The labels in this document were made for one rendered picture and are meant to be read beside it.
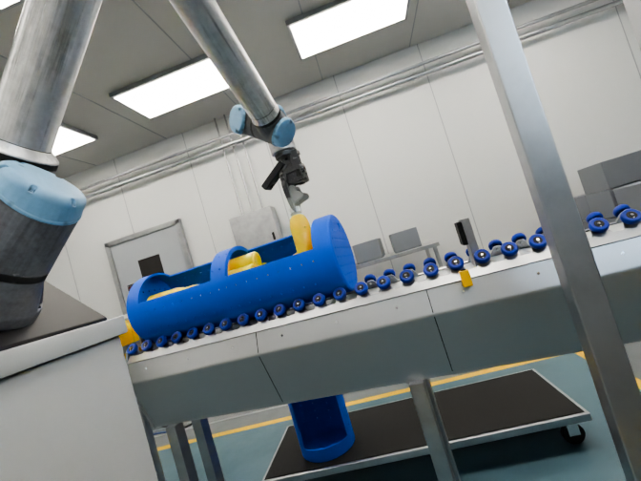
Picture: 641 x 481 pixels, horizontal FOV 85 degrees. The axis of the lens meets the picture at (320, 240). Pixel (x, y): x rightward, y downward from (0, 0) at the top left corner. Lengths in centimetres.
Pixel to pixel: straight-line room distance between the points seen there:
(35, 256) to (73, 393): 26
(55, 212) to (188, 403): 98
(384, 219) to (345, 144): 113
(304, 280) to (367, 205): 359
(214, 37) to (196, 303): 86
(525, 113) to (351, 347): 80
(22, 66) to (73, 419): 68
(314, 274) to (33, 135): 78
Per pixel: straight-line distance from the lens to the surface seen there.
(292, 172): 123
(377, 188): 471
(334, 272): 112
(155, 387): 159
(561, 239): 90
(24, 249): 81
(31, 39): 95
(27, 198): 79
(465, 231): 117
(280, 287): 119
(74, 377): 83
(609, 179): 410
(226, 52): 96
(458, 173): 486
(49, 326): 92
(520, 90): 92
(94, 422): 86
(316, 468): 196
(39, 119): 95
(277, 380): 133
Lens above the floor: 110
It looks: 3 degrees up
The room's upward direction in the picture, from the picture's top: 17 degrees counter-clockwise
